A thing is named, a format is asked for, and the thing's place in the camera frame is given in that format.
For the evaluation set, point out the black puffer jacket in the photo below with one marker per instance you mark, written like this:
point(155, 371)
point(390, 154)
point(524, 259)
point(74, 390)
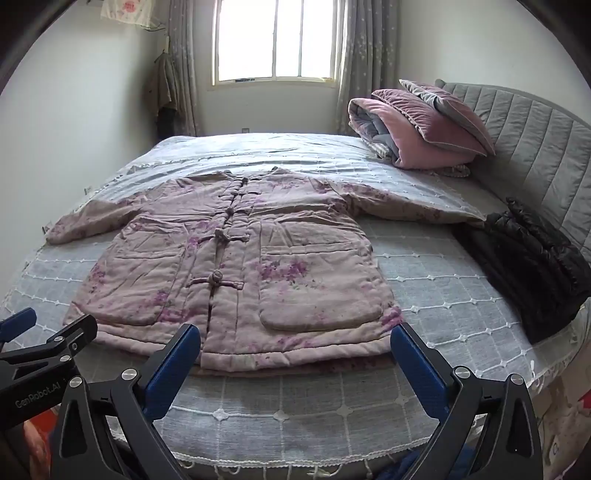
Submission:
point(521, 267)

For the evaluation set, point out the folded pink grey quilt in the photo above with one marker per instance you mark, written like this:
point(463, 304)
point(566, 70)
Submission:
point(383, 124)

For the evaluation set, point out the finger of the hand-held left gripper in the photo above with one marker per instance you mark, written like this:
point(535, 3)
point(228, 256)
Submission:
point(69, 333)
point(18, 319)

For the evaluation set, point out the window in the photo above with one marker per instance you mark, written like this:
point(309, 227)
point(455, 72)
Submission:
point(274, 39)

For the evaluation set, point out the hanging dark clothes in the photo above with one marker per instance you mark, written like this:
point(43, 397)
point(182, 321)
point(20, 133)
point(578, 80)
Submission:
point(164, 92)

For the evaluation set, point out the grey checked bedspread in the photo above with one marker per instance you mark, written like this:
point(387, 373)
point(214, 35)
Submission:
point(295, 410)

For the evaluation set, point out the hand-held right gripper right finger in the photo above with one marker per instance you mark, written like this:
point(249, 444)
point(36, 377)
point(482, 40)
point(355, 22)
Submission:
point(415, 364)

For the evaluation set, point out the grey quilted headboard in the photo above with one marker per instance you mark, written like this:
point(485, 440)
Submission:
point(531, 134)

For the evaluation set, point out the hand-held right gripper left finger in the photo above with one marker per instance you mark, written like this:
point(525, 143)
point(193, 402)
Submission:
point(170, 367)

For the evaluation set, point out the pink floral padded jacket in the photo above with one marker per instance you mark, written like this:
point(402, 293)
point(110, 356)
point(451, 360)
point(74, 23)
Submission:
point(240, 277)

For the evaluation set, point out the hanging floral cloth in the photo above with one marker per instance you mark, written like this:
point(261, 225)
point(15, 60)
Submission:
point(127, 9)

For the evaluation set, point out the beige lace cloth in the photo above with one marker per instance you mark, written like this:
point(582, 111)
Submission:
point(455, 171)

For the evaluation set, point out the grey velvet pillow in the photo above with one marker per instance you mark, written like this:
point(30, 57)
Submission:
point(438, 97)

